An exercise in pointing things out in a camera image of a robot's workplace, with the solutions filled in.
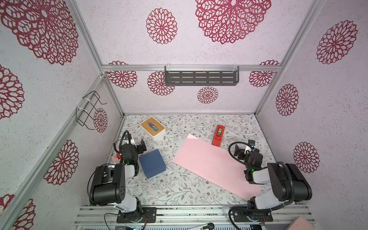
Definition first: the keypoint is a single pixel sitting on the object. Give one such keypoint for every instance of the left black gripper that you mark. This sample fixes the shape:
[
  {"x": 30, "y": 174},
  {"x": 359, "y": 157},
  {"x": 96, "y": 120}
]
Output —
[{"x": 135, "y": 146}]

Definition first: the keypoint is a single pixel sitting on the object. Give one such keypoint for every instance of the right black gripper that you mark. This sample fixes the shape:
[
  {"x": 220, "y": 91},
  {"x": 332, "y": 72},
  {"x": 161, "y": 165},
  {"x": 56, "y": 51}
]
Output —
[{"x": 245, "y": 154}]

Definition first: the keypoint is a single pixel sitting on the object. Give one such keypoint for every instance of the dark blue gift box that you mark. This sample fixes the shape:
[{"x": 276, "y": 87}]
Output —
[{"x": 152, "y": 163}]

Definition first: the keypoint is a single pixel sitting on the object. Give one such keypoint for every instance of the pink wrapping paper sheet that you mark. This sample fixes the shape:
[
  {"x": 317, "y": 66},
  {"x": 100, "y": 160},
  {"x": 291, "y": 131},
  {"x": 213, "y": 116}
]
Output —
[{"x": 215, "y": 165}]

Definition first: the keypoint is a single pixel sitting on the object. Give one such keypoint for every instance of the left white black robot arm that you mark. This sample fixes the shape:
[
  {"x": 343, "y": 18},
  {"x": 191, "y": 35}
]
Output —
[{"x": 107, "y": 185}]

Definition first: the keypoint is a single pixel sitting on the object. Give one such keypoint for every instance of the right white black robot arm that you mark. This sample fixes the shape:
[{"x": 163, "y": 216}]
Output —
[{"x": 288, "y": 185}]

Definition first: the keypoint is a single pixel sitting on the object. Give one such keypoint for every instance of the white box with wooden lid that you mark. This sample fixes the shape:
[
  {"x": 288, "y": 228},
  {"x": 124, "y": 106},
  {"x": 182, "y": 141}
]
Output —
[{"x": 155, "y": 136}]

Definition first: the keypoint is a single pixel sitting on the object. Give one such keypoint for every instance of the blue item on wooden lid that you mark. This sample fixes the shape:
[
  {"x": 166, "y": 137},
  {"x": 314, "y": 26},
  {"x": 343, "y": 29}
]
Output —
[{"x": 153, "y": 126}]

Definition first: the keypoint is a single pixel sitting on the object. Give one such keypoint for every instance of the red tape dispenser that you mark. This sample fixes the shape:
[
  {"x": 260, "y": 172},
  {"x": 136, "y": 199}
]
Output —
[{"x": 218, "y": 135}]

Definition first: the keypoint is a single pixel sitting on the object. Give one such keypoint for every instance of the pink object bottom right corner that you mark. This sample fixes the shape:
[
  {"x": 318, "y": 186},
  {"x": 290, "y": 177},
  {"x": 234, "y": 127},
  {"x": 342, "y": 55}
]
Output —
[{"x": 300, "y": 223}]

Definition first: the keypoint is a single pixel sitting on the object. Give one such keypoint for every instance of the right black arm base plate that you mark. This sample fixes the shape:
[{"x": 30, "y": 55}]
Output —
[{"x": 244, "y": 214}]

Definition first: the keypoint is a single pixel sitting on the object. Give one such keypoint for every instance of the black wire wall rack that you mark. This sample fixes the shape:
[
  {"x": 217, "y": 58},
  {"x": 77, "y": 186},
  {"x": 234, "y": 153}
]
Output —
[{"x": 85, "y": 113}]

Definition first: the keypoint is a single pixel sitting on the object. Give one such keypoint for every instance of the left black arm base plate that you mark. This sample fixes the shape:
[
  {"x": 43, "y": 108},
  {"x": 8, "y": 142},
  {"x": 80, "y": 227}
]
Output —
[{"x": 141, "y": 215}]

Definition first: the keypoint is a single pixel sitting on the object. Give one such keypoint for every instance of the black knob handle front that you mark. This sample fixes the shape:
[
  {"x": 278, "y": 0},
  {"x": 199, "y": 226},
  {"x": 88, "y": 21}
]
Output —
[{"x": 207, "y": 226}]

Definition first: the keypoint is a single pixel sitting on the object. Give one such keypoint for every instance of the grey slotted wall shelf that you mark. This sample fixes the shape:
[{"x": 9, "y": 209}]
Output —
[{"x": 201, "y": 78}]

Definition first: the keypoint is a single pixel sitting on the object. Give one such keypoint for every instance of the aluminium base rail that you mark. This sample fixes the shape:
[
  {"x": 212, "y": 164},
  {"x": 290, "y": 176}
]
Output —
[{"x": 159, "y": 217}]

